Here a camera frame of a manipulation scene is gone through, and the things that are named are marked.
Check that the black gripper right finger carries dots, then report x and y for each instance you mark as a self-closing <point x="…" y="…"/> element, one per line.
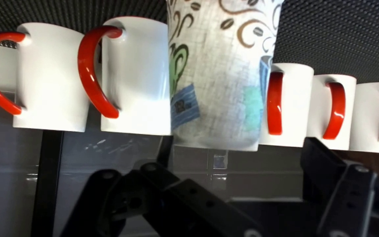
<point x="347" y="198"/>

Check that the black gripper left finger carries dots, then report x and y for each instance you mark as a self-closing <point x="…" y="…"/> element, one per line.
<point x="184" y="206"/>

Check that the coffee print paper cup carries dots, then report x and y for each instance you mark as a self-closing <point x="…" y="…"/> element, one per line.
<point x="223" y="80"/>

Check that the black mesh shelf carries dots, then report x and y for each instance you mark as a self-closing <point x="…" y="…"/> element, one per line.
<point x="338" y="31"/>

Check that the black shelf post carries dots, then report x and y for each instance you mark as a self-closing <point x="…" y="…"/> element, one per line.
<point x="46" y="185"/>

